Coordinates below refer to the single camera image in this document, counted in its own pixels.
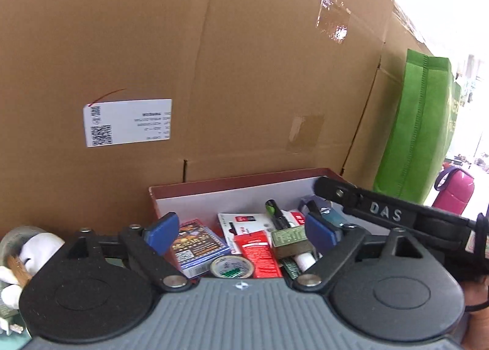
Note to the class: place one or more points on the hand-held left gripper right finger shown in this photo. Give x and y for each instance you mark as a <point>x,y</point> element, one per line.
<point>321,233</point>

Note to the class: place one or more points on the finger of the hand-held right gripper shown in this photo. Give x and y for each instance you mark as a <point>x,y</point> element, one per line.
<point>382,210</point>

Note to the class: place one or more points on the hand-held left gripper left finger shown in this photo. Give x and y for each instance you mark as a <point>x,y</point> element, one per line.
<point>164,231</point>

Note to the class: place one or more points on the small blue gadget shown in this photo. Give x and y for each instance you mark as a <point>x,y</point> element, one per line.
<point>328,216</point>

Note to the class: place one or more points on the small olive green box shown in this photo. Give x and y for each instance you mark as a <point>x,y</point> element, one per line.
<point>292,241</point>

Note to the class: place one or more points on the blue card box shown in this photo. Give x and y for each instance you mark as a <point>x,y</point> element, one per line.
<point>198,245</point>

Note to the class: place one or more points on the black marker pen white cap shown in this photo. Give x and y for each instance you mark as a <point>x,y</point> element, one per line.
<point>276,212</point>

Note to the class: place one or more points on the red-brown cardboard box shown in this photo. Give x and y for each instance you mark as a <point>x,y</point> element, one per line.
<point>237,199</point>

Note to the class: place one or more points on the person's right hand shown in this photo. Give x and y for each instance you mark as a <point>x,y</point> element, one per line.
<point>477,319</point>

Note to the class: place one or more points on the small green circuit board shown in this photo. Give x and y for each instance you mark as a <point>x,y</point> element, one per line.
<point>290,269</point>

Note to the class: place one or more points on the pink bottle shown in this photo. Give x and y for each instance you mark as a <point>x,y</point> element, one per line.
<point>456,191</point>

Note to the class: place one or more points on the red tube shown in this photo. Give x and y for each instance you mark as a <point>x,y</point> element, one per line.
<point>259,256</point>

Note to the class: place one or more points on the clear tape roll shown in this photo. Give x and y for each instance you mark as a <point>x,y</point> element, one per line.
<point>231,268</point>

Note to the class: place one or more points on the white and red card package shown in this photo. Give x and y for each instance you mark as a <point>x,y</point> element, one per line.
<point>244,221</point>

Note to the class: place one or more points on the green fabric bag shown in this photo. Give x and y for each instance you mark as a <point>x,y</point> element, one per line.
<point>416,124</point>

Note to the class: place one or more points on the white shipping label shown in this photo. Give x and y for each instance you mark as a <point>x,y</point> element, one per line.
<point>128,122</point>

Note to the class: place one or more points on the white plush toy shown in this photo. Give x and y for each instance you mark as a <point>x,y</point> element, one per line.
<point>40,247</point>

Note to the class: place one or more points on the large brown cardboard sheet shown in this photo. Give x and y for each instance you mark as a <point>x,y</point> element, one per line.
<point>229,67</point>

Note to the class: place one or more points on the small pronged adapter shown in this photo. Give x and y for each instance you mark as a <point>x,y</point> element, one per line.
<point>11,321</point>

